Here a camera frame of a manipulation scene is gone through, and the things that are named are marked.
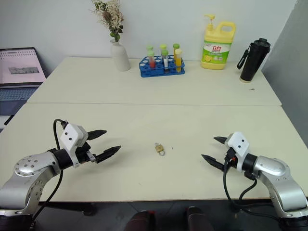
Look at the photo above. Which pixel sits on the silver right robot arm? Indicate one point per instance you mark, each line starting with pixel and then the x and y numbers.
pixel 276 173

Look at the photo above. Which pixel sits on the yellow-capped tube, orange liquid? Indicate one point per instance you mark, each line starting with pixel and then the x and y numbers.
pixel 178 61

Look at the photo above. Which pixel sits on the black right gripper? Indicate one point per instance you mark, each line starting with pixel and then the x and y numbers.
pixel 230 162

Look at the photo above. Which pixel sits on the green-capped tube, white label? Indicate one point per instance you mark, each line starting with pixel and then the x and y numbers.
pixel 165 57

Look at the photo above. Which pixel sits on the green-capped test tube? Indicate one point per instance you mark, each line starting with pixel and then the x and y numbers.
pixel 150 47
pixel 163 46
pixel 176 46

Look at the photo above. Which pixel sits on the dried flower bunch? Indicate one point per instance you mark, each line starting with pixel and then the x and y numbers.
pixel 109 16

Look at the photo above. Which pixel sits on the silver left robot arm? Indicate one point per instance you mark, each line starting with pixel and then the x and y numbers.
pixel 29 178

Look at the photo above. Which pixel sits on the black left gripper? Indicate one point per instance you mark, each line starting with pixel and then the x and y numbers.
pixel 84 151

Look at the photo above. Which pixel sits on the yellow dish soap bottle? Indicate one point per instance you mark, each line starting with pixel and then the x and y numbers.
pixel 216 48

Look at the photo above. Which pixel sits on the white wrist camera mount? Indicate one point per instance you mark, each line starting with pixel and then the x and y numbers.
pixel 239 143
pixel 71 134

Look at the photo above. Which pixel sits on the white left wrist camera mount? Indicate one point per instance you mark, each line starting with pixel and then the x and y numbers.
pixel 71 134

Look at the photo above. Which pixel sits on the white ceramic vase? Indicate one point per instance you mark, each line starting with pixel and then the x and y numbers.
pixel 120 57

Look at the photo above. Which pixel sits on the open laptop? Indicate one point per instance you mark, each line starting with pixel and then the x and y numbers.
pixel 16 72

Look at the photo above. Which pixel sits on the dark rounded shape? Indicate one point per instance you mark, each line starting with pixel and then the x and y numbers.
pixel 140 221
pixel 198 220

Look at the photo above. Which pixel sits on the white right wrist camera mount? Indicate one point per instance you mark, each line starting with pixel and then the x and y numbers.
pixel 239 143

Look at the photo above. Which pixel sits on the green-capped tube, red liquid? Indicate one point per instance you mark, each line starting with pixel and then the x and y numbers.
pixel 151 60

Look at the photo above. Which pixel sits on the blue test tube rack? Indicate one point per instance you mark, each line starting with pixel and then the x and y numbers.
pixel 158 71

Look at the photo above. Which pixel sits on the brass padlock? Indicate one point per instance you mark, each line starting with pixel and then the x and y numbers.
pixel 159 149

